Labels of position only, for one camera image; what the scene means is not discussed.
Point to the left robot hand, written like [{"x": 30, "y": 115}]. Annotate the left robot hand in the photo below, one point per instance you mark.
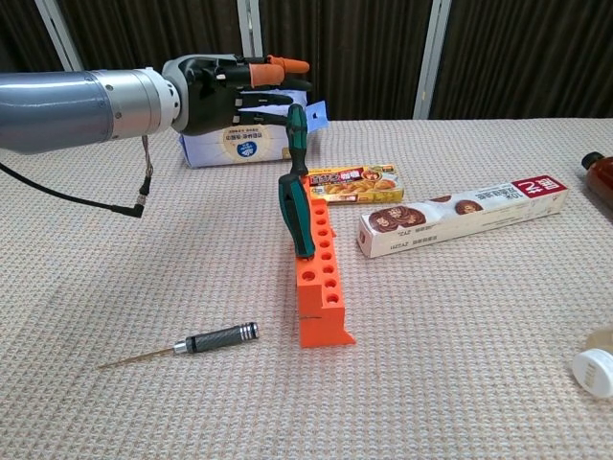
[{"x": 206, "y": 96}]

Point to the green and black screwdriver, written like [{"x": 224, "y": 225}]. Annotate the green and black screwdriver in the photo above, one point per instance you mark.
[{"x": 298, "y": 124}]

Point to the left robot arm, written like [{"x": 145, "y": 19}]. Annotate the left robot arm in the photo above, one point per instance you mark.
[{"x": 72, "y": 110}]

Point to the orange tool holder block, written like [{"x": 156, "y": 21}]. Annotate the orange tool holder block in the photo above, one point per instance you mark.
[{"x": 311, "y": 306}]

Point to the black silver precision screwdriver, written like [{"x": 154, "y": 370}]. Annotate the black silver precision screwdriver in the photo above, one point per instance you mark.
[{"x": 220, "y": 338}]

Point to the blue tissue pack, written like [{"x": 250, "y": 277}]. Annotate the blue tissue pack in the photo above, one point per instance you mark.
[{"x": 239, "y": 151}]

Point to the dark partition panel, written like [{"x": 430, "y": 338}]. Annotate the dark partition panel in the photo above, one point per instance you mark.
[
  {"x": 158, "y": 29},
  {"x": 19, "y": 33},
  {"x": 527, "y": 48},
  {"x": 364, "y": 48}
]

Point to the yellow curry box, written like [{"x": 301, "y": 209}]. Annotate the yellow curry box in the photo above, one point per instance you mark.
[{"x": 364, "y": 184}]

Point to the white plastic wrap box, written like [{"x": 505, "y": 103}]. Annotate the white plastic wrap box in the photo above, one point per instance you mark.
[{"x": 455, "y": 225}]

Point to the beige woven table cloth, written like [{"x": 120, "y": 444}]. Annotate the beige woven table cloth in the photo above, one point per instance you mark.
[{"x": 143, "y": 407}]

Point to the brown plastic bottle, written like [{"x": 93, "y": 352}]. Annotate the brown plastic bottle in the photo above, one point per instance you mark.
[{"x": 601, "y": 182}]

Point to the clear bottle white cap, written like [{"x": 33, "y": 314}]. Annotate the clear bottle white cap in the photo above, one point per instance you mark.
[{"x": 594, "y": 371}]

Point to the white partition post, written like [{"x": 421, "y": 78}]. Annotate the white partition post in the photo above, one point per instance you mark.
[
  {"x": 432, "y": 57},
  {"x": 59, "y": 33},
  {"x": 250, "y": 26}
]

